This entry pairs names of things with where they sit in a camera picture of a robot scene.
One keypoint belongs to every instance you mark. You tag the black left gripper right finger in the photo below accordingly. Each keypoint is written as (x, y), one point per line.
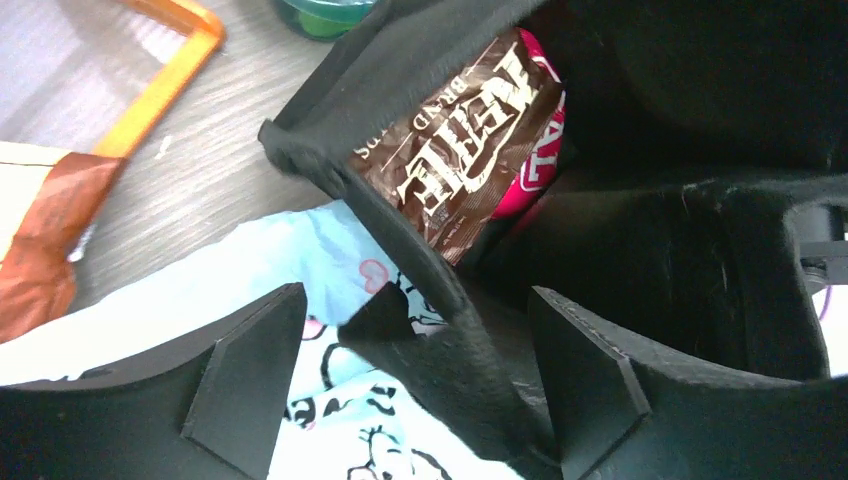
(624, 406)

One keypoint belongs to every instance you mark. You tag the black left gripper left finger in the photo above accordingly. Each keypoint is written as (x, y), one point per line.
(205, 405)

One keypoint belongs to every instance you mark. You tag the light blue plastic bag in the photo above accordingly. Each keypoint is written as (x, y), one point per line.
(346, 420)

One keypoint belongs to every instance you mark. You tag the black tote bag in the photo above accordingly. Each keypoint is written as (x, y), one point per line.
(705, 188)

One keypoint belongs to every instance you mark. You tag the barbecue chips bag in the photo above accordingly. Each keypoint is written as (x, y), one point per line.
(49, 198)

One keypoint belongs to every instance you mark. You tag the pink red snack packet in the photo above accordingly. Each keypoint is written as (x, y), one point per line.
(537, 173)

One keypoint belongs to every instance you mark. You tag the brown snack packet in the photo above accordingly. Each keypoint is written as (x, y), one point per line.
(447, 166)

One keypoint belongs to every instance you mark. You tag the wooden shelf rack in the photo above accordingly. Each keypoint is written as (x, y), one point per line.
(204, 32)

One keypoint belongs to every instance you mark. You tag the teal vegetable basket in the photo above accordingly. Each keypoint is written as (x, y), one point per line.
(321, 20)

